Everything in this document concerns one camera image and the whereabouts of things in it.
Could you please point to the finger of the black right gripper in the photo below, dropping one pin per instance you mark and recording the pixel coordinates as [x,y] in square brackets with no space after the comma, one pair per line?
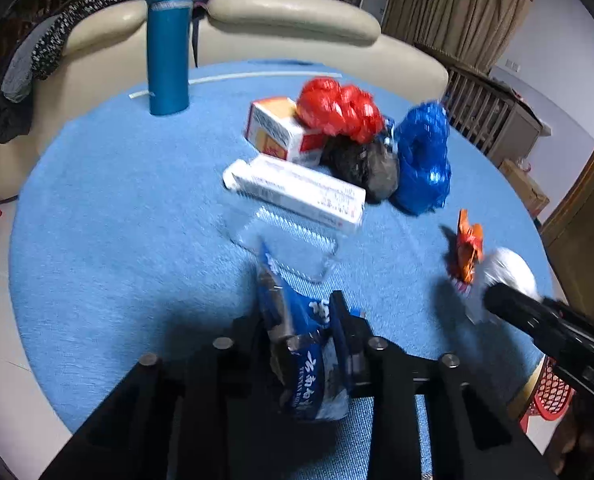
[561,333]

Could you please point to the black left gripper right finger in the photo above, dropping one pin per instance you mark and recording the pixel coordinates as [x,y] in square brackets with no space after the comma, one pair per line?
[350,333]

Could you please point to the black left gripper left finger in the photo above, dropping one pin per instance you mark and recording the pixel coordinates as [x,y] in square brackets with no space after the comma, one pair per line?
[250,335]

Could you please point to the blue snack wrapper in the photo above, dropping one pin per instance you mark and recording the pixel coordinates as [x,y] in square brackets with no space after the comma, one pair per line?
[303,357]

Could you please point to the clear plastic box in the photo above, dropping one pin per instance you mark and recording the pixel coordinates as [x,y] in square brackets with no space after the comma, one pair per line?
[297,245]

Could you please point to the white tissue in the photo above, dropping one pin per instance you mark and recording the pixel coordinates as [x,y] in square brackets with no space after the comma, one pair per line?
[502,265]

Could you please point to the orange candy wrapper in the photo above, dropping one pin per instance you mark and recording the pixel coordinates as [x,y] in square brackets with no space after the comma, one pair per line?
[468,249]

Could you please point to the blue plastic bag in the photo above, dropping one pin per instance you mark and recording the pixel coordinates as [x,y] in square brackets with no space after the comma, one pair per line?
[422,151]

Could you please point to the red mesh trash basket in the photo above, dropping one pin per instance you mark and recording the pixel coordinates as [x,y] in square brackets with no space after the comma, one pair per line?
[551,397]

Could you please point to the blue round table cloth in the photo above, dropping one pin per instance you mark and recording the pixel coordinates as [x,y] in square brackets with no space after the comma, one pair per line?
[119,245]

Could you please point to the long white medicine box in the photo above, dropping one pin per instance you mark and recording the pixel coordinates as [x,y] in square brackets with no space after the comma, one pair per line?
[301,190]

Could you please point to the black plastic bag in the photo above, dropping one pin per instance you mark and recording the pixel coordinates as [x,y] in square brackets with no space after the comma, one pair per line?
[370,166]

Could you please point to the cardboard box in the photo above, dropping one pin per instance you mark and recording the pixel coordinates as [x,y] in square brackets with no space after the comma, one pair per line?
[527,189]

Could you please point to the white orange medicine box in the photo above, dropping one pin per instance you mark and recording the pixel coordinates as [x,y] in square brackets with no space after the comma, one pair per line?
[275,129]

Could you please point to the red plastic bag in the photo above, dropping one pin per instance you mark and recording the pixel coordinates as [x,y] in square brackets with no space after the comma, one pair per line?
[326,106]

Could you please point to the wooden slatted crib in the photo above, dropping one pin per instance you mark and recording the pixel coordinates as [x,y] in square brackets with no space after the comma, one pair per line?
[490,115]

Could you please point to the beige leather sofa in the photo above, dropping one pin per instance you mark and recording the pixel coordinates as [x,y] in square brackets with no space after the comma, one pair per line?
[106,54]

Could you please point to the brown curtain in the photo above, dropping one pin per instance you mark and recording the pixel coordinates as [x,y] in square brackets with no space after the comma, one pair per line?
[474,32]

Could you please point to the blue thermos bottle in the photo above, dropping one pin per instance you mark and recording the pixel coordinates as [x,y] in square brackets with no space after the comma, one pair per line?
[168,55]

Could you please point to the dark clothes on sofa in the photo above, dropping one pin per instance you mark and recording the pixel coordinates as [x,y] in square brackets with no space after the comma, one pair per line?
[36,57]

